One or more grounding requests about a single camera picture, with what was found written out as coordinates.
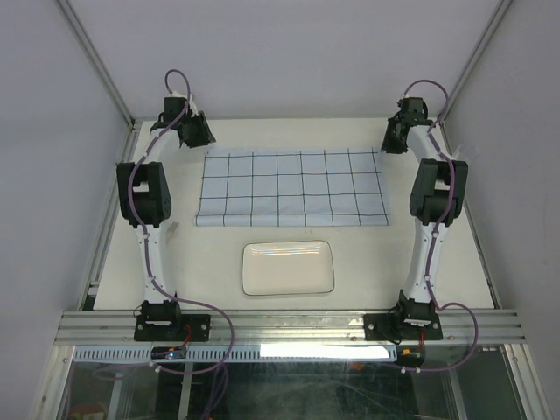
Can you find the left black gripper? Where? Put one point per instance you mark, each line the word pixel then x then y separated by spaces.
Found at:
pixel 205 136

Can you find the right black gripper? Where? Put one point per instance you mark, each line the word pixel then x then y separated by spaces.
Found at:
pixel 387 144

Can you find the blue checkered cloth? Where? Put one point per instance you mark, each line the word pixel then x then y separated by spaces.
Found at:
pixel 292 188

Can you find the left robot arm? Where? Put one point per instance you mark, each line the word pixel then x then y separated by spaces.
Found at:
pixel 146 204

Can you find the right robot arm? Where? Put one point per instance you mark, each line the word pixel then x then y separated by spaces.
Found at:
pixel 435 202

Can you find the white rectangular plate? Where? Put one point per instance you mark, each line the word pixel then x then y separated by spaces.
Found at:
pixel 287 268

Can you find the left aluminium frame post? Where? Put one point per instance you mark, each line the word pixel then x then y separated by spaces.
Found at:
pixel 87 46

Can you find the aluminium frame post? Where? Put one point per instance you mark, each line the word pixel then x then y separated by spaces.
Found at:
pixel 500 10
pixel 87 46

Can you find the right aluminium frame post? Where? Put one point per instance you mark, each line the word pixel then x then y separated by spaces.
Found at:
pixel 500 10

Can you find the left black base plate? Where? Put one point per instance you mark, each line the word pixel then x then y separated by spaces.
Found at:
pixel 190 327

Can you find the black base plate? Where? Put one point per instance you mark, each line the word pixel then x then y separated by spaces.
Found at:
pixel 385 326
pixel 190 327

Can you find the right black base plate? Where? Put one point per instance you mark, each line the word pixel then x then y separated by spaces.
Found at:
pixel 385 326

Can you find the white slotted cable duct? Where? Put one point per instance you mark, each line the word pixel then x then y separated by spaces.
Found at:
pixel 212 354

